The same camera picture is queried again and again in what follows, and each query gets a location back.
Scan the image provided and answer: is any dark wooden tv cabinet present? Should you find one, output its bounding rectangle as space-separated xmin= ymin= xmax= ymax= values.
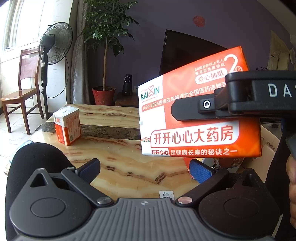
xmin=115 ymin=92 xmax=138 ymax=108

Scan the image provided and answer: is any potted green tree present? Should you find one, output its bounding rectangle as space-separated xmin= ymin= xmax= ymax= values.
xmin=82 ymin=1 xmax=139 ymax=105

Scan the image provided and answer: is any grey curtain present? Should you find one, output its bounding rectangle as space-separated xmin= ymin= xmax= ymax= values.
xmin=70 ymin=1 xmax=90 ymax=104

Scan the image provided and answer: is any black television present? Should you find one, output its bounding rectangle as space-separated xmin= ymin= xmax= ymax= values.
xmin=159 ymin=30 xmax=226 ymax=75

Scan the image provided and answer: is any brown wooden chair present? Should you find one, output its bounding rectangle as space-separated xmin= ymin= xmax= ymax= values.
xmin=1 ymin=47 xmax=45 ymax=135

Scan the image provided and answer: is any orange white medicine box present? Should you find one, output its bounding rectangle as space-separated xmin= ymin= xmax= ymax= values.
xmin=53 ymin=106 xmax=81 ymax=146

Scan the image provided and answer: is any red round wall sticker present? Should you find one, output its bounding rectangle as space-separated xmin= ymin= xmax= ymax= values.
xmin=193 ymin=15 xmax=206 ymax=28

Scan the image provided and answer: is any black standing fan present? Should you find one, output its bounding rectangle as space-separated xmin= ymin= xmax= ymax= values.
xmin=39 ymin=22 xmax=73 ymax=118

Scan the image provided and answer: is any orange white tissue pack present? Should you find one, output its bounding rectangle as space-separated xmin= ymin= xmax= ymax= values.
xmin=138 ymin=46 xmax=261 ymax=158

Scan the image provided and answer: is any apple printed cardboard box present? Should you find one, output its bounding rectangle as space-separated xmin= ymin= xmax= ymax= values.
xmin=201 ymin=124 xmax=280 ymax=182

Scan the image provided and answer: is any person's hand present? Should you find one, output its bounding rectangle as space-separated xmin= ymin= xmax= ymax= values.
xmin=287 ymin=155 xmax=296 ymax=228

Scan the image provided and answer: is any black speaker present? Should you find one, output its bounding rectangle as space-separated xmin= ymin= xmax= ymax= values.
xmin=122 ymin=74 xmax=132 ymax=96

